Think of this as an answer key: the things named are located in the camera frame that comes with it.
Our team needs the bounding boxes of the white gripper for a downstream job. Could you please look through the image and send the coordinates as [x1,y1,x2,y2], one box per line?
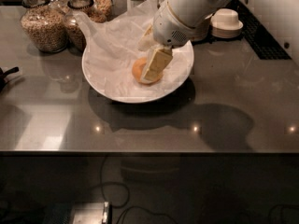
[137,0,212,83]

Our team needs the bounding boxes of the orange fruit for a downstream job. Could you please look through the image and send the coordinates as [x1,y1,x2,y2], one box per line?
[132,57,163,85]

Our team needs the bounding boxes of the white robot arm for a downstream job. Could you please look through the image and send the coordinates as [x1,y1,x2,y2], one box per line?
[139,0,299,63]

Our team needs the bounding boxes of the white bowl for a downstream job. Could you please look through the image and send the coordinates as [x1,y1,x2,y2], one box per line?
[81,18,195,105]

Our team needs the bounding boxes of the white tissue paper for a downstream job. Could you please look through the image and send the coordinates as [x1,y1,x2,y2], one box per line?
[74,0,188,99]

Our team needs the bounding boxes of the large stack paper bowls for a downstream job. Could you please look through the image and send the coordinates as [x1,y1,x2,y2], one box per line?
[190,14,212,42]

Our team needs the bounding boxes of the rear glass cereal jar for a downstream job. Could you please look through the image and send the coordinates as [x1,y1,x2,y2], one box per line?
[93,0,112,21]

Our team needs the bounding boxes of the small stack paper bowls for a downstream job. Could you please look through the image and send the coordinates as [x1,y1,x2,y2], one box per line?
[210,8,243,38]

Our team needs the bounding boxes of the black rubber mat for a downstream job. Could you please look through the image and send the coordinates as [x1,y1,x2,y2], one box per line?
[226,0,292,61]

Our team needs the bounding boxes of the large glass cereal jar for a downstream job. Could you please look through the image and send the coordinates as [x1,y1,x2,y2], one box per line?
[20,0,68,53]

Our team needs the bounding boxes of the metal box on floor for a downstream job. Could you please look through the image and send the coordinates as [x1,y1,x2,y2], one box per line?
[42,202,112,224]

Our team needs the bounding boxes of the black handle object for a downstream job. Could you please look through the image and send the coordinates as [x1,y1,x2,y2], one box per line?
[0,66,20,92]

